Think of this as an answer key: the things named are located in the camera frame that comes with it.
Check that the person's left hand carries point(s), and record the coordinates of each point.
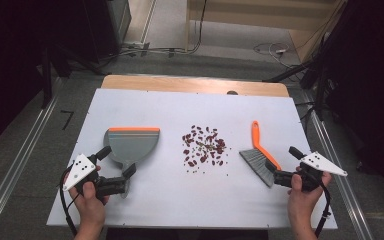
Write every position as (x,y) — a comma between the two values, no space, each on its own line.
(90,208)

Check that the metal floor rail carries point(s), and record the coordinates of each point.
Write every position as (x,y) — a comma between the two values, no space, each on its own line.
(343,186)
(13,173)

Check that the light wooden furniture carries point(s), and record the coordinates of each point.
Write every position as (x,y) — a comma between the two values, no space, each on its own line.
(246,16)

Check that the white board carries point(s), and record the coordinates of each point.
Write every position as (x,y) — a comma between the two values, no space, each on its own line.
(180,200)

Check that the grey dustpan with orange edge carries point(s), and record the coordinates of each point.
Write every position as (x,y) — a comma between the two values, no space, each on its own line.
(131,145)

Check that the person's right hand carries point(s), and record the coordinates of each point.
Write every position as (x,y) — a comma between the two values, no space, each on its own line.
(301,203)

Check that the grey cabinet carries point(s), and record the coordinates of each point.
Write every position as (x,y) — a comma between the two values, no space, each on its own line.
(120,16)

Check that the black stand leg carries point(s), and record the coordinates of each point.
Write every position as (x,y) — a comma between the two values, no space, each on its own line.
(286,72)

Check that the black curtain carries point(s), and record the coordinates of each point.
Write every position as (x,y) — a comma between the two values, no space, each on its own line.
(370,83)
(13,50)

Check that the power strip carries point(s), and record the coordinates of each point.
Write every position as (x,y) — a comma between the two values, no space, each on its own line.
(136,46)

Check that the orange brush with grey bristles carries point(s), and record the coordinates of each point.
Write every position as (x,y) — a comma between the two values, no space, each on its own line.
(255,135)

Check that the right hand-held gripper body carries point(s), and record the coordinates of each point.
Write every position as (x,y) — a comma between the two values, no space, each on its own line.
(323,163)

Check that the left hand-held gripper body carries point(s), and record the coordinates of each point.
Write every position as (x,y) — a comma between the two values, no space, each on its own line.
(80,170)

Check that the pile of red beans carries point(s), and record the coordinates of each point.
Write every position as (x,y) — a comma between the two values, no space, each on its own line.
(210,138)

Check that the wooden table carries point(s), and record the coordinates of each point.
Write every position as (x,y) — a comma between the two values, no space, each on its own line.
(180,85)

